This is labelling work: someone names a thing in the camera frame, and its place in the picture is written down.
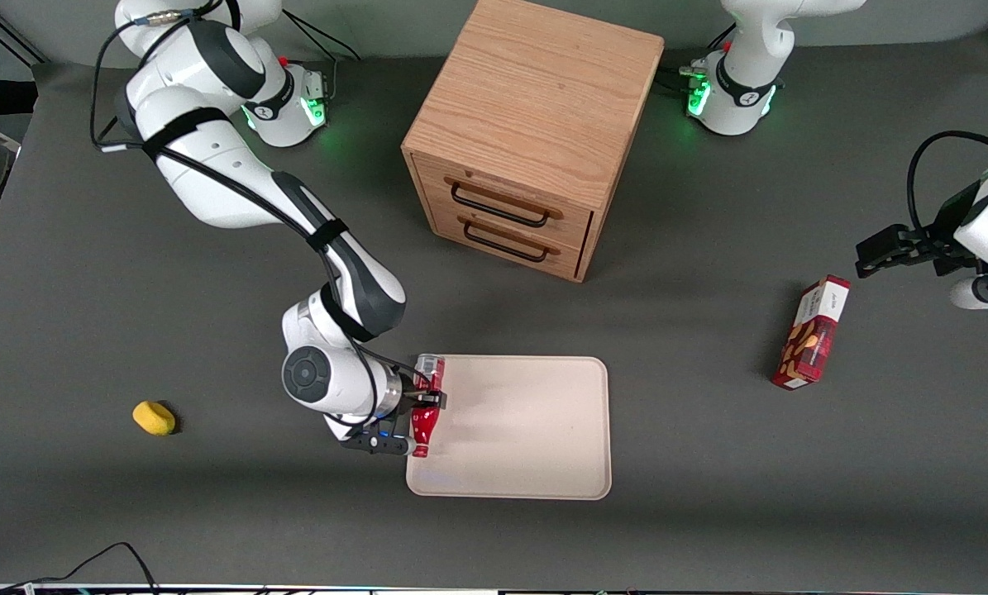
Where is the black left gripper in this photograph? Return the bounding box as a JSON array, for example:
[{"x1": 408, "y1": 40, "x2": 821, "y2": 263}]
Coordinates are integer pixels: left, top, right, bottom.
[{"x1": 856, "y1": 180, "x2": 987, "y2": 279}]

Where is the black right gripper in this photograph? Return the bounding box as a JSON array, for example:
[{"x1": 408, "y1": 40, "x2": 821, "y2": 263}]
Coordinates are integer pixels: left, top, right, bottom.
[{"x1": 393, "y1": 370, "x2": 449, "y2": 432}]

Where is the red coke bottle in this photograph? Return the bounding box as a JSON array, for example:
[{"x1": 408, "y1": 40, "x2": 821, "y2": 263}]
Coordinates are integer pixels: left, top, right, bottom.
[{"x1": 410, "y1": 354, "x2": 447, "y2": 459}]

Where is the beige plastic tray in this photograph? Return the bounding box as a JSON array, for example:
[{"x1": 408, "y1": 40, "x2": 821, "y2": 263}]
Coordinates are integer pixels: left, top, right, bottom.
[{"x1": 405, "y1": 355, "x2": 613, "y2": 502}]

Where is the red cracker box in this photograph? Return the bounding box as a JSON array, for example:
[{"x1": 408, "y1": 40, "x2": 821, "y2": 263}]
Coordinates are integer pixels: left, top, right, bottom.
[{"x1": 771, "y1": 274, "x2": 852, "y2": 391}]

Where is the wooden drawer front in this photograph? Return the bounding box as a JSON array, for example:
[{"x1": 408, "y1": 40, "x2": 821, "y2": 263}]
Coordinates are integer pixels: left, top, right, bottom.
[
  {"x1": 430, "y1": 202, "x2": 587, "y2": 279},
  {"x1": 411, "y1": 153, "x2": 595, "y2": 250}
]

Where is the yellow sponge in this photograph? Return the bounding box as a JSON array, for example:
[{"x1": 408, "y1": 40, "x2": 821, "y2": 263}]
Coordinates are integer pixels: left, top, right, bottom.
[{"x1": 132, "y1": 401, "x2": 176, "y2": 437}]

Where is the wooden drawer cabinet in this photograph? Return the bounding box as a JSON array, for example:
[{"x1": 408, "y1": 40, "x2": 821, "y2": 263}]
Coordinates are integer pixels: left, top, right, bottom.
[{"x1": 401, "y1": 0, "x2": 666, "y2": 284}]

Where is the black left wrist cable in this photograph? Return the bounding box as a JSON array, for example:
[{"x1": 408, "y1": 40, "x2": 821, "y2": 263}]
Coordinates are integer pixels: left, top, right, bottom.
[{"x1": 907, "y1": 131, "x2": 988, "y2": 240}]

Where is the black drawer handle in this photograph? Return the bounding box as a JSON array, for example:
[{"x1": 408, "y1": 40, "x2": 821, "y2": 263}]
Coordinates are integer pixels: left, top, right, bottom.
[
  {"x1": 450, "y1": 183, "x2": 551, "y2": 229},
  {"x1": 462, "y1": 218, "x2": 550, "y2": 264}
]

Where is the black left arm base cable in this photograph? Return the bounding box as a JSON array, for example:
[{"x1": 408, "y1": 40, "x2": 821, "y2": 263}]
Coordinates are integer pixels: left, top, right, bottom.
[{"x1": 656, "y1": 23, "x2": 737, "y2": 96}]

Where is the black arm base cable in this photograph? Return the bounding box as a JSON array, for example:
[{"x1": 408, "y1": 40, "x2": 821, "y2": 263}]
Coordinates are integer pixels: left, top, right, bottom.
[
  {"x1": 282, "y1": 10, "x2": 362, "y2": 104},
  {"x1": 656, "y1": 23, "x2": 737, "y2": 96}
]

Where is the black table edge cable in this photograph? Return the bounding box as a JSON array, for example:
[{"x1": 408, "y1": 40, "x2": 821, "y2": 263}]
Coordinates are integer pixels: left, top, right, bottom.
[{"x1": 0, "y1": 541, "x2": 161, "y2": 595}]

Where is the black right arm base cable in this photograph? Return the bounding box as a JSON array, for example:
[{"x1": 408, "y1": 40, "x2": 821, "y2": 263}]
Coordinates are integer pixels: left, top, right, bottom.
[{"x1": 282, "y1": 10, "x2": 362, "y2": 104}]

